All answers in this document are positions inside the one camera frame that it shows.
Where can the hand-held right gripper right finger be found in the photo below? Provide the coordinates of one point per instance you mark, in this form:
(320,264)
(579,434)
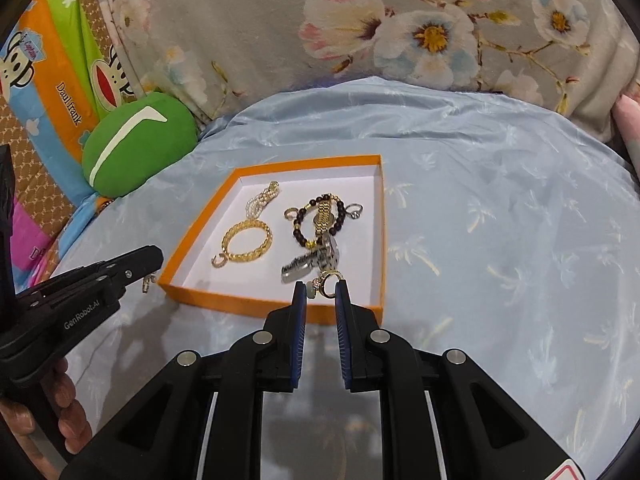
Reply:
(342,335)

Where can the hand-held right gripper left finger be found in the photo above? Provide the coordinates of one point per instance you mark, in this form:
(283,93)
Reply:
(298,335)

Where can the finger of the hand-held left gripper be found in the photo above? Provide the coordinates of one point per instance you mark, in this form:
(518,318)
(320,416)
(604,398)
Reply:
(130,265)

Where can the small gold earring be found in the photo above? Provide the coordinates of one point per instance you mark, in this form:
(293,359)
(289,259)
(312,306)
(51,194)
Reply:
(146,284)

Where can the silver wristwatch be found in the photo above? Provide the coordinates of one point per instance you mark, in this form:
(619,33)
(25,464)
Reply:
(300,265)

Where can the orange shallow cardboard box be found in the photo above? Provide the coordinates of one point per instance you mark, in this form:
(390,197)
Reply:
(360,260)

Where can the chunky gold hoop earring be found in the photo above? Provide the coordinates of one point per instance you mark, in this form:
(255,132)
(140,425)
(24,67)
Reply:
(216,261)

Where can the gold leaf cuff bangle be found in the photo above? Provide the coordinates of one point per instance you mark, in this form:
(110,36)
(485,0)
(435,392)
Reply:
(225,240)

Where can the thin gold hoop earring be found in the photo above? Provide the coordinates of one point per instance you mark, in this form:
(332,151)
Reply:
(288,215)

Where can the person's left hand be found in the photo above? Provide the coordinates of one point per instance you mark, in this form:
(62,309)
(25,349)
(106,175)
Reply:
(67,410)

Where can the green round cushion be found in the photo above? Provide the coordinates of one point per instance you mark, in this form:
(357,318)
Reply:
(137,150)

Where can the light blue palm-print sheet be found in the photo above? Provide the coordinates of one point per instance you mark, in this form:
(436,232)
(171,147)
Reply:
(500,235)

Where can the colourful cartoon printed blanket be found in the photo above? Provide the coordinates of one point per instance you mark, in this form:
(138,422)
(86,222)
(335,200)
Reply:
(55,75)

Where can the grey floral pillow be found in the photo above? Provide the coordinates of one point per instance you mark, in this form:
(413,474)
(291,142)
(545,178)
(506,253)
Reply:
(250,25)

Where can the pink patterned pillow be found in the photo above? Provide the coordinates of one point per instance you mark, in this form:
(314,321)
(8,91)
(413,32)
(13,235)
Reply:
(629,115)

